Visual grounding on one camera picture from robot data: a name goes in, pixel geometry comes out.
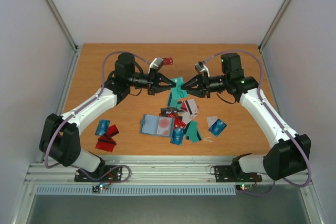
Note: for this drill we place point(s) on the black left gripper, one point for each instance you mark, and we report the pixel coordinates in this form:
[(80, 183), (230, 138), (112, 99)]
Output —
[(158, 77)]

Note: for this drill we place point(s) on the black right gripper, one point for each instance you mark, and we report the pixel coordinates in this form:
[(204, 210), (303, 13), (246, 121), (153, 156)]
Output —
[(206, 86)]

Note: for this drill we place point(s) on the red card black stripe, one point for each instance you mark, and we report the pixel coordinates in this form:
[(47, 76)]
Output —
[(164, 123)]

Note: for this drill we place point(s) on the teal leather card holder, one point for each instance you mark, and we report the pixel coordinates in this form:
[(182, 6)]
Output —
[(149, 125)]

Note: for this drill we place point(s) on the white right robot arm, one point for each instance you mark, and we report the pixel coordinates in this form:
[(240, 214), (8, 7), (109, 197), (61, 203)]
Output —
[(288, 157)]

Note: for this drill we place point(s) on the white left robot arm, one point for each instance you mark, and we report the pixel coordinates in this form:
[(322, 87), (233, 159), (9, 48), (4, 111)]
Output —
[(60, 137)]

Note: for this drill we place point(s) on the white card black stripe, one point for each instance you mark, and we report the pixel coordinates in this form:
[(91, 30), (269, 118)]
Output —
[(190, 106)]

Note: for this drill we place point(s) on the red card far table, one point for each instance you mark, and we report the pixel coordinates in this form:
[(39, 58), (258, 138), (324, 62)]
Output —
[(168, 61)]

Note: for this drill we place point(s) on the blue card right side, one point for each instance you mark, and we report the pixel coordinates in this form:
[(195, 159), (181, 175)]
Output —
[(217, 127)]

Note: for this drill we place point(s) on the teal card black stripe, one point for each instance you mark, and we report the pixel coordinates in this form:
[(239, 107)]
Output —
[(192, 132)]

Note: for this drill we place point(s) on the blue card centre bottom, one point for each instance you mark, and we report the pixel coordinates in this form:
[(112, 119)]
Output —
[(177, 136)]

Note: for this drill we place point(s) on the red card left upper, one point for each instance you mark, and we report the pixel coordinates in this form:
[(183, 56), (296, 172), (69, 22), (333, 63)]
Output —
[(109, 134)]

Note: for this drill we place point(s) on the blue card left group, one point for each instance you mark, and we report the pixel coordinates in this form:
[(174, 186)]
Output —
[(102, 127)]

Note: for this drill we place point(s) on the red card left lower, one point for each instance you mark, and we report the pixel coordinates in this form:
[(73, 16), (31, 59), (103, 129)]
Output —
[(105, 143)]

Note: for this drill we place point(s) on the right controller board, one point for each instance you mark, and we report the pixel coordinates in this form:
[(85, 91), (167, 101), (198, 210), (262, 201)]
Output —
[(244, 187)]

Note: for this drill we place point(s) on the controller board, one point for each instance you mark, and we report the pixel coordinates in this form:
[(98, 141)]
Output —
[(99, 188), (244, 187)]

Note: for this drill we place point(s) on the left controller board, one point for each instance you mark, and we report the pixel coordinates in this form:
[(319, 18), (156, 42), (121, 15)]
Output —
[(99, 188)]

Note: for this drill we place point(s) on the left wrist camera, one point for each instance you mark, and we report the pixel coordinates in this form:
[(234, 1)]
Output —
[(156, 64)]

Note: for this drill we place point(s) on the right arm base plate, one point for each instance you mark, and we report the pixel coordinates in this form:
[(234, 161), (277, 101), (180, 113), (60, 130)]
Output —
[(225, 174)]

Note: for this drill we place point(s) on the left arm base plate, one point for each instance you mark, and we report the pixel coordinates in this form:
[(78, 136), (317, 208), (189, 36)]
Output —
[(103, 175)]

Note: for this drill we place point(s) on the grey slotted cable duct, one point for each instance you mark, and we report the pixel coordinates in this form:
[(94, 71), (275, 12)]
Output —
[(137, 190)]

